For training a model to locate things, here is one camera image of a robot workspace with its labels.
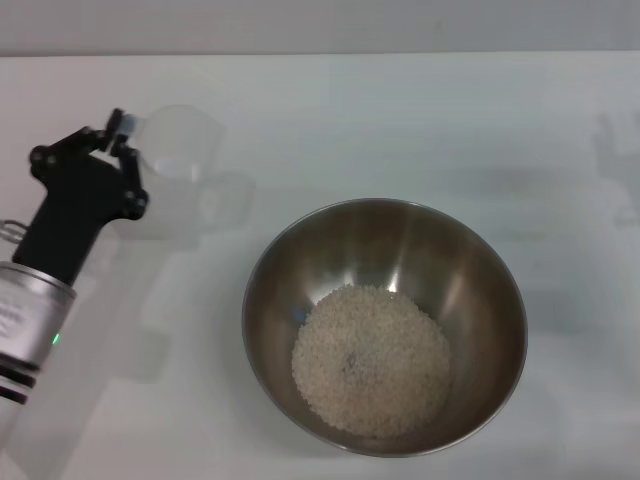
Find clear plastic measuring cup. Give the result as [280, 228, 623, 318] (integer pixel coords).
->
[124, 103, 224, 184]

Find clear left wrist cable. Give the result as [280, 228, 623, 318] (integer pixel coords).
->
[0, 218, 30, 244]

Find white rice grains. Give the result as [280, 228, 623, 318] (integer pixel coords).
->
[291, 283, 454, 440]

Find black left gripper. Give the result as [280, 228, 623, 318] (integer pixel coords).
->
[12, 108, 151, 290]

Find stainless steel mixing bowl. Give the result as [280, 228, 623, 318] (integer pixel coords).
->
[241, 198, 529, 459]

